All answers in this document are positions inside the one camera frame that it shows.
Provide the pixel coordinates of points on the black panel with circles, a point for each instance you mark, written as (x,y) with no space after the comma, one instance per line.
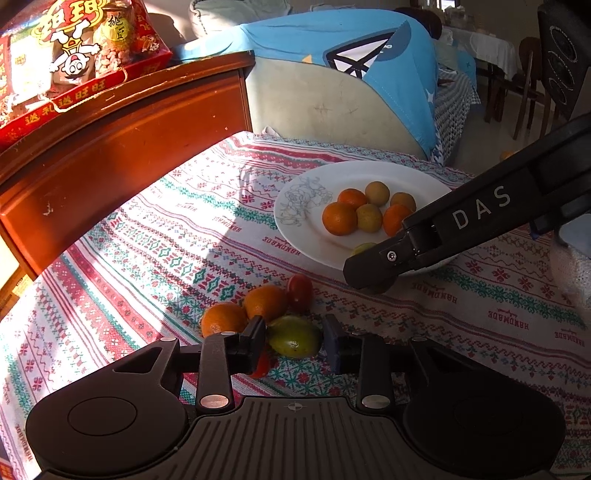
(565,60)

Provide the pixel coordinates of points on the small red tomato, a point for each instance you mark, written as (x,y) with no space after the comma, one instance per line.
(299,290)

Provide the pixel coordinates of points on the dining table with white cloth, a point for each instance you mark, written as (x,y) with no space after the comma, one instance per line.
(485,46)

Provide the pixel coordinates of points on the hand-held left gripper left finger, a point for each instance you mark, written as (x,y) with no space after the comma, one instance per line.
(255,344)

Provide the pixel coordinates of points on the red plum tomato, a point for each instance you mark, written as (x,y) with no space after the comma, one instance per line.
(261,367)

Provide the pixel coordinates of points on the white plate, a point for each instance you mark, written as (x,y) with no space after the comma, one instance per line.
(304,217)

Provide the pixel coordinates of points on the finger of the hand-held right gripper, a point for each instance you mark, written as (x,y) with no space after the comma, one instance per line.
(378,270)

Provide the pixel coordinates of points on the blue cloth covered chair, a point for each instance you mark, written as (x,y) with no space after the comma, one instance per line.
(295,41)

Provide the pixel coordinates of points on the wooden cabinet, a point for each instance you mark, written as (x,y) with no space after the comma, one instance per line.
(115,161)

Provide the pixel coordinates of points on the large orange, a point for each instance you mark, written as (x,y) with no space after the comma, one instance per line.
(221,318)

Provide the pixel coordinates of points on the red gift box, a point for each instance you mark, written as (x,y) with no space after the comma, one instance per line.
(69,60)

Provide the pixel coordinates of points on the pale green cushion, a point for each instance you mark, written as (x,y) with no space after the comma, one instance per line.
(231,18)

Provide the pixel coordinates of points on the wooden chair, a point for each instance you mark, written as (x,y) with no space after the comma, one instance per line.
(526,78)

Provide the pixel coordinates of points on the checkered blanket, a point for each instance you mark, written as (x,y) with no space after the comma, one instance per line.
(455,106)

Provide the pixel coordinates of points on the patterned woven tablecloth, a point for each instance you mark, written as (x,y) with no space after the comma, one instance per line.
(138,258)

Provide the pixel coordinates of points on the green tomato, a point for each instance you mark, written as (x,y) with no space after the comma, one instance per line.
(364,249)
(295,337)

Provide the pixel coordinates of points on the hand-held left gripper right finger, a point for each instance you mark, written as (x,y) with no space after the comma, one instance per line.
(331,344)

